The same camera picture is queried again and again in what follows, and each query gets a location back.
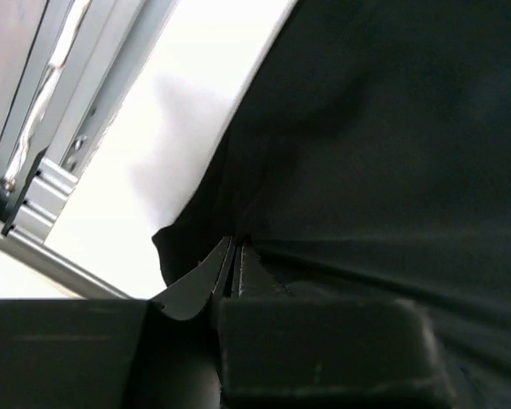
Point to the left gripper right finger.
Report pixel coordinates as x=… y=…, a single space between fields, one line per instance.
x=283 y=351

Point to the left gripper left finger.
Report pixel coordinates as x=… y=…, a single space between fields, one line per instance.
x=117 y=353

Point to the black trousers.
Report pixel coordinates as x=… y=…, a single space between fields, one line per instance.
x=371 y=155

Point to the aluminium table rail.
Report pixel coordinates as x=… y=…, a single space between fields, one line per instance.
x=65 y=66

